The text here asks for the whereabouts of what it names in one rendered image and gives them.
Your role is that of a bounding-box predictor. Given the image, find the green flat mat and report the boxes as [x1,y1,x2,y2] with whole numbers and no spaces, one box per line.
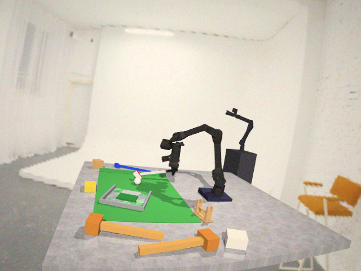
[93,171,201,223]

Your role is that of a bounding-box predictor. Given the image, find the yellow rectangular block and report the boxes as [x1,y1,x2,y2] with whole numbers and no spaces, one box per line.
[84,181,96,193]

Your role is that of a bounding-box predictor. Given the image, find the white golf ball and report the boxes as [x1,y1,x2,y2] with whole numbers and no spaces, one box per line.
[134,178,141,185]

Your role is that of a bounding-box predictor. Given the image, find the tan cube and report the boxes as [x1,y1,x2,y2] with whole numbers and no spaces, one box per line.
[92,159,104,169]

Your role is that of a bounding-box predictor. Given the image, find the blue putter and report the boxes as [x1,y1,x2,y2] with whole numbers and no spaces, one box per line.
[114,163,151,172]

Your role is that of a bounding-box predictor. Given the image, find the cream block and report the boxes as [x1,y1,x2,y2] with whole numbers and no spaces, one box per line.
[224,228,249,250]

